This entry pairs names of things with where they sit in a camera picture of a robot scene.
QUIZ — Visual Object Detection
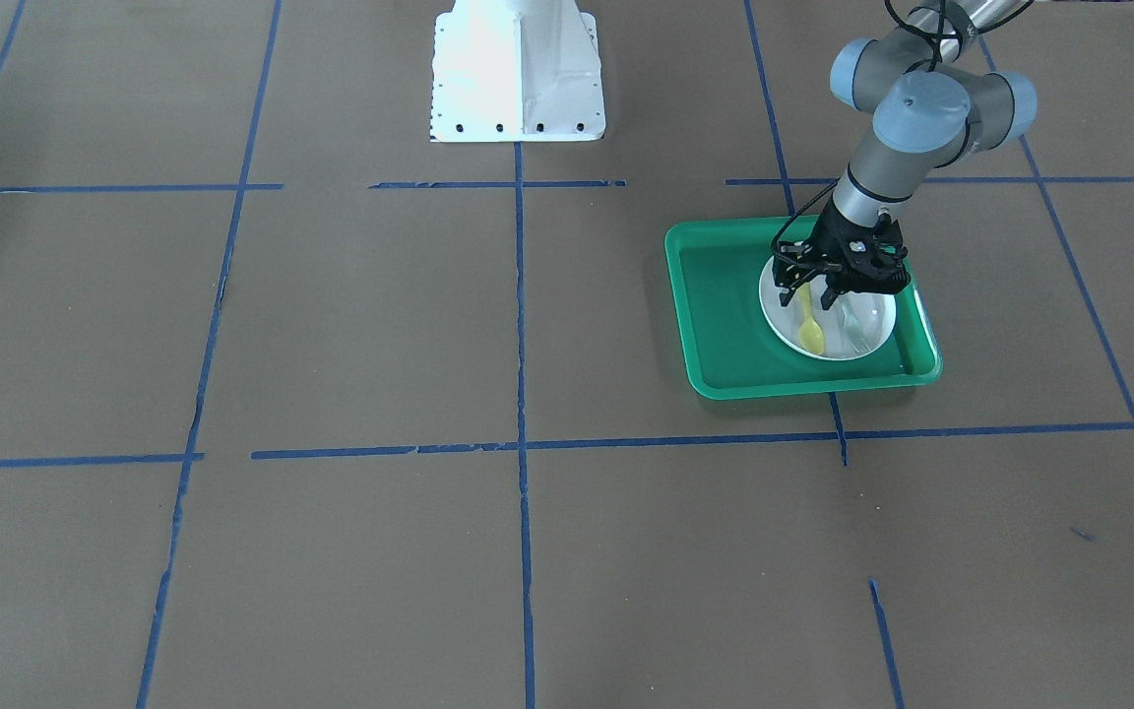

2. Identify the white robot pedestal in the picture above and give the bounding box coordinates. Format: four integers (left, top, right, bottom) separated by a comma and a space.
429, 1, 607, 144

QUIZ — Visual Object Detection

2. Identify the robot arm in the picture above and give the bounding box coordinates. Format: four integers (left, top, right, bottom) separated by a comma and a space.
768, 1, 1039, 309

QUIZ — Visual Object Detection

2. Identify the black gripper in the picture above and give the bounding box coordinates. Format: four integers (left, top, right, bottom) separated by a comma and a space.
775, 202, 911, 311

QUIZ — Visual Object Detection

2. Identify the yellow plastic spoon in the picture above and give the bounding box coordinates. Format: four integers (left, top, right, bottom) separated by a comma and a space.
795, 284, 826, 357

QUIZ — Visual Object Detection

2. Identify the pale green plastic fork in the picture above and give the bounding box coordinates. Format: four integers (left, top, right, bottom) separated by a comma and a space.
838, 299, 873, 357

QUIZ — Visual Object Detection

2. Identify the white round plate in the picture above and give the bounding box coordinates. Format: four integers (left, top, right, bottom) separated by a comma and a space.
759, 259, 899, 360

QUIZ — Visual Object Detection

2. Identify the green plastic tray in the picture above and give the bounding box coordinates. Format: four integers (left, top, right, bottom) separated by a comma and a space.
665, 217, 942, 400

